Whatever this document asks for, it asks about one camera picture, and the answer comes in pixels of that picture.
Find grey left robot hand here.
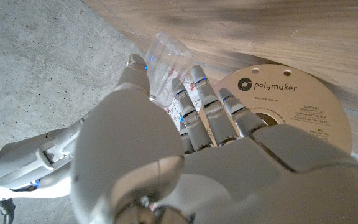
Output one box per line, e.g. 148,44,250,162
70,53,358,224

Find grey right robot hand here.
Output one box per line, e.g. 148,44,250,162
0,114,90,200

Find clear medicine bottle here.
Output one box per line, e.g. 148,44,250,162
144,32,194,108

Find cardboard filament reel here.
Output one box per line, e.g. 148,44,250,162
197,63,353,155

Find floral backdrop cloth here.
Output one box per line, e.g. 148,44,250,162
165,80,358,172

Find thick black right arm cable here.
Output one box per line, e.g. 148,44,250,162
0,198,15,224

